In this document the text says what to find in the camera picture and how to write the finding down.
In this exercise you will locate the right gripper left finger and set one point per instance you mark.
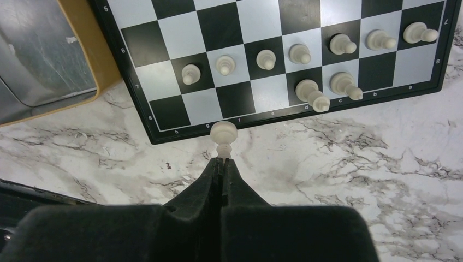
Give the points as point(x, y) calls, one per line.
point(184, 229)

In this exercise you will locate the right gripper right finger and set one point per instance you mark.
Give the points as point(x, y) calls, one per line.
point(254, 230)

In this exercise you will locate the white bishop piece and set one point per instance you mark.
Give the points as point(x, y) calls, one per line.
point(342, 83)
point(223, 133)

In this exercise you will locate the white king piece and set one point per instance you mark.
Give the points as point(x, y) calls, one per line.
point(308, 91)

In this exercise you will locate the white pawn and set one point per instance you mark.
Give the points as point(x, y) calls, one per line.
point(379, 39)
point(266, 59)
point(417, 32)
point(299, 54)
point(341, 44)
point(190, 74)

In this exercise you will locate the white pawn tin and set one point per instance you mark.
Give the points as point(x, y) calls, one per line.
point(225, 65)

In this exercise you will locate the black white chess board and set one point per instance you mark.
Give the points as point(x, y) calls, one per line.
point(152, 41)

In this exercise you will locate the gold tin tray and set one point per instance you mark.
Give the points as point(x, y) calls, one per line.
point(54, 56)

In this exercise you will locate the black metal base rail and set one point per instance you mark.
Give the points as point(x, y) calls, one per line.
point(17, 200)

